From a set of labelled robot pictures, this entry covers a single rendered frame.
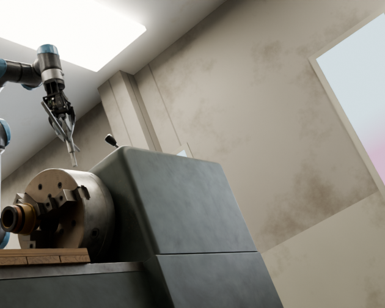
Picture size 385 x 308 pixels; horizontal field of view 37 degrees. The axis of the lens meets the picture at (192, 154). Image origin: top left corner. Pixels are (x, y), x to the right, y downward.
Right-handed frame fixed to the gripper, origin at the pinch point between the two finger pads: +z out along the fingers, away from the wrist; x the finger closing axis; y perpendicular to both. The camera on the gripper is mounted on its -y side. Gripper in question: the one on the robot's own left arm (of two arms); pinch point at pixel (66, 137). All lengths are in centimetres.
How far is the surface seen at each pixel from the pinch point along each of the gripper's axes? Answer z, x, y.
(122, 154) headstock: 15.8, 19.1, 10.4
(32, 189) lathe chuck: 19.1, -10.6, 12.0
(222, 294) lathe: 64, 37, -7
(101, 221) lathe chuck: 36.6, 9.5, 16.1
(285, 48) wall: -125, 125, -225
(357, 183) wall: -6, 138, -218
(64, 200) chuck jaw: 30.0, 2.0, 24.2
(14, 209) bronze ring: 29.9, -11.0, 28.2
